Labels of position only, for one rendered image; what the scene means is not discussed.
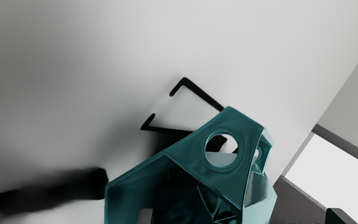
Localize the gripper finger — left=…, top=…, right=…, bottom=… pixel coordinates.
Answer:
left=138, top=208, right=154, bottom=224

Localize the teal faceted mug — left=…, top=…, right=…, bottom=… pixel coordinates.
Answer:
left=104, top=106, right=278, bottom=224

